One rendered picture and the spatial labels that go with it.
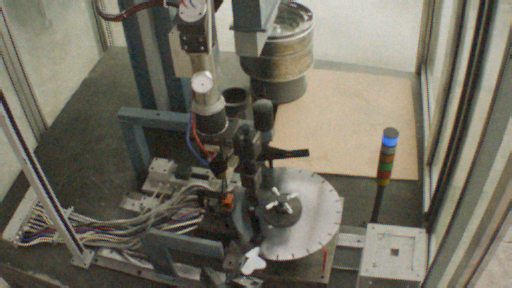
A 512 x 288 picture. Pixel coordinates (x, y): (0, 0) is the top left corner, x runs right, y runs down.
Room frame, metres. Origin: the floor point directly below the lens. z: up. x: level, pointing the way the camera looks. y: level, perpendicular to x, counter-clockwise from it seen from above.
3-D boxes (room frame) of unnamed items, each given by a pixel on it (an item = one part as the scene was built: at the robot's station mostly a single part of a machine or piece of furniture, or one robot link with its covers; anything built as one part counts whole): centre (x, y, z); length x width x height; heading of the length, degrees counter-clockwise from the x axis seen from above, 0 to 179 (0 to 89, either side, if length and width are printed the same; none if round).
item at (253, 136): (0.84, 0.02, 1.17); 0.06 x 0.05 x 0.20; 64
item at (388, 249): (0.68, -0.36, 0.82); 0.18 x 0.18 x 0.15; 73
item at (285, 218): (0.84, -0.06, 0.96); 0.11 x 0.11 x 0.03
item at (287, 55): (1.63, -0.11, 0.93); 0.31 x 0.31 x 0.36
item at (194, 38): (1.02, 0.06, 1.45); 0.35 x 0.07 x 0.28; 163
